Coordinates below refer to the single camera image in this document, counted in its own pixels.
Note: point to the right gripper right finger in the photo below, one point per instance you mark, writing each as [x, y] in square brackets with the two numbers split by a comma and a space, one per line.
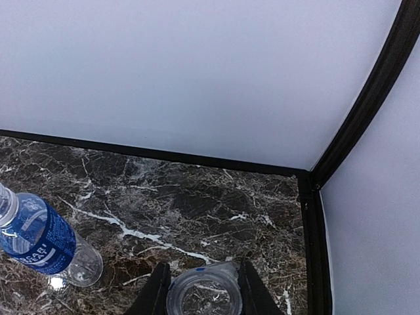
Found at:
[256, 299]

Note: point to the blue cap water bottle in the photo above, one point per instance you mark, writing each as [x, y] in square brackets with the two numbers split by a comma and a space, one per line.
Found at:
[211, 289]

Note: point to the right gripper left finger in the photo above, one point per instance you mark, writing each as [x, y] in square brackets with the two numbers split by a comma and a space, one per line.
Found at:
[152, 297]

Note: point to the right black frame post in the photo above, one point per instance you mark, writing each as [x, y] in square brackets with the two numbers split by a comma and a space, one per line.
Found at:
[398, 46]

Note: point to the white cap water bottle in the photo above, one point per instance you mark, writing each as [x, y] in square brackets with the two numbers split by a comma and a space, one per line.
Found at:
[35, 235]

